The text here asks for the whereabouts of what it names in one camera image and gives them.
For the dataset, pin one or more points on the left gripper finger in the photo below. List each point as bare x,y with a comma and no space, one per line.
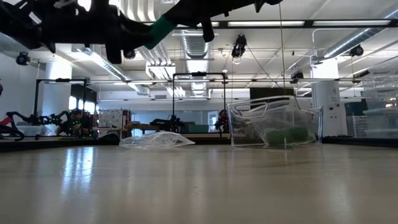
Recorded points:
136,27
135,41

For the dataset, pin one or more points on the black background rig frame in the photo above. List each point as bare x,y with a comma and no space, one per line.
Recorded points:
173,99
37,102

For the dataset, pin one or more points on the black robot with green lights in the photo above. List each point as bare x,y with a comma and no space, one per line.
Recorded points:
66,124

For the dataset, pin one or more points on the clear plastic container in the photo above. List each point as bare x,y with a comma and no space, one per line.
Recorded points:
248,124

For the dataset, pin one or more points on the black monitor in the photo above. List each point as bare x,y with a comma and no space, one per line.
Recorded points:
270,91

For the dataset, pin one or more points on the red and black machine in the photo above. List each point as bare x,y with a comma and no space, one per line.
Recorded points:
9,124

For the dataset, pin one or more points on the stacked clear storage bins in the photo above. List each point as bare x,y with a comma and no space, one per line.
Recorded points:
382,118

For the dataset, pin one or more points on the black background robot arm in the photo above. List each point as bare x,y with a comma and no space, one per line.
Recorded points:
164,121
31,118

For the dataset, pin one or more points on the teal laptop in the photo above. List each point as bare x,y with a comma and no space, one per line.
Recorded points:
199,128

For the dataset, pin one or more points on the white LED light strip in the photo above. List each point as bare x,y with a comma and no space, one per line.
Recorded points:
265,23
351,22
216,24

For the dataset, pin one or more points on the black aluminium rig frame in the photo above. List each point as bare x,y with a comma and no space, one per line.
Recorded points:
311,23

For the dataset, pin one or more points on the clear plastic bag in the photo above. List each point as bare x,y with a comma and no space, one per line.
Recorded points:
280,119
158,140

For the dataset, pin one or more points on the person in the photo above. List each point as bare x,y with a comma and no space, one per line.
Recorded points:
76,118
222,119

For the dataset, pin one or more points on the light green elastic bandage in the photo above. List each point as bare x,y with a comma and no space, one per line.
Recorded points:
286,135

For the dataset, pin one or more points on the white patterned board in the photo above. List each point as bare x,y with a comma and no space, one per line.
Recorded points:
110,118

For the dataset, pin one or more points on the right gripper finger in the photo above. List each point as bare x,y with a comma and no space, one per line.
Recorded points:
192,12

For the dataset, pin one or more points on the silver ceiling duct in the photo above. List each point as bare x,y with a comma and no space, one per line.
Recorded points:
357,39

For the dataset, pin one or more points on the black ceiling camera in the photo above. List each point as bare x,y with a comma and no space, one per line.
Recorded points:
129,55
23,58
239,45
297,76
356,50

